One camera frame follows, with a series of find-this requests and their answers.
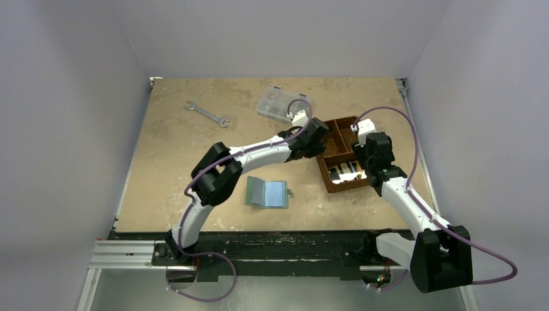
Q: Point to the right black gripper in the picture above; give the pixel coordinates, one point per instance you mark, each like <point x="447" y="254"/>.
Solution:
<point x="360" y="156"/>

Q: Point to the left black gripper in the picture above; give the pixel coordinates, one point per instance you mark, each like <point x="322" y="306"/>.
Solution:
<point x="317" y="150"/>

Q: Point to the brown woven basket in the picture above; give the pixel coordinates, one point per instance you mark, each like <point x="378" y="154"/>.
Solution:
<point x="339" y="150"/>

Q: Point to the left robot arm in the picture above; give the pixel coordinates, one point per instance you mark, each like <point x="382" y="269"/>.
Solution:
<point x="216" y="175"/>

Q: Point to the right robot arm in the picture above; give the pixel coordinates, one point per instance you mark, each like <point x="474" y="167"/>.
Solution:
<point x="439" y="256"/>

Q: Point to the clear plastic organizer box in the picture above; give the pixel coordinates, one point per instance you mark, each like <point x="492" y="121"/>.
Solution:
<point x="274" y="101"/>

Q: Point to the silver open-end wrench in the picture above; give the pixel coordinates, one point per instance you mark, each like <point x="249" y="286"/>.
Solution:
<point x="192" y="106"/>

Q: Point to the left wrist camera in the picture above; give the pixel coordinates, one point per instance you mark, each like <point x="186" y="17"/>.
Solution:
<point x="299" y="119"/>

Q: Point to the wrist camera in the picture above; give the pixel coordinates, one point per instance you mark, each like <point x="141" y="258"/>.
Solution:
<point x="299" y="119"/>
<point x="362" y="129"/>

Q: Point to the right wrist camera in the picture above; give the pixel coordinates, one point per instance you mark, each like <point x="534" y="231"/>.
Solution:
<point x="362" y="129"/>

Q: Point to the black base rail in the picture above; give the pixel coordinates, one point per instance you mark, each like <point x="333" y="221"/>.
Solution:
<point x="346" y="254"/>

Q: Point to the aluminium frame rail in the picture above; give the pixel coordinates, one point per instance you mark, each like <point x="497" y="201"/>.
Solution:
<point x="123" y="254"/>

